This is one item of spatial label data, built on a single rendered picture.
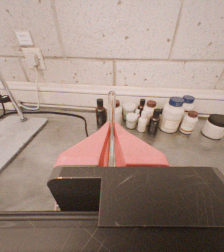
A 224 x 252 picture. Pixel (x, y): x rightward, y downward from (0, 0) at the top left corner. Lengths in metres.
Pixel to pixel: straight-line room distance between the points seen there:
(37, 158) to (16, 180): 0.08
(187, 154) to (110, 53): 0.48
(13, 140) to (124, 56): 0.54
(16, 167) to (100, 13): 0.59
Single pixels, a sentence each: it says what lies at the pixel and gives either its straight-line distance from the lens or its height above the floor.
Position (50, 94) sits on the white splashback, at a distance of 0.72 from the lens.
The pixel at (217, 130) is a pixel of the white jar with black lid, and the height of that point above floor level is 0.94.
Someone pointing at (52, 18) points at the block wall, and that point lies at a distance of 0.67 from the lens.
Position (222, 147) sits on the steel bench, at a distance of 0.58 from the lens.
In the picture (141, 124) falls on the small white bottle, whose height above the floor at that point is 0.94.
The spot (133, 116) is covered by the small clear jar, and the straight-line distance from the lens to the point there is 0.51.
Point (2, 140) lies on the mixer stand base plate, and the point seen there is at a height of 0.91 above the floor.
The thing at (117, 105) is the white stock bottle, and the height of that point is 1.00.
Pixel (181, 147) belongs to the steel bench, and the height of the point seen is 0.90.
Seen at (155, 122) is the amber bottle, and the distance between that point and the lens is 0.49.
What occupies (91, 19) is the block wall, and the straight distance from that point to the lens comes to 0.61.
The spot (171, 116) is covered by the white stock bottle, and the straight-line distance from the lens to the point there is 0.50.
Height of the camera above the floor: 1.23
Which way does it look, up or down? 38 degrees down
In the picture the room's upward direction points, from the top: 1 degrees counter-clockwise
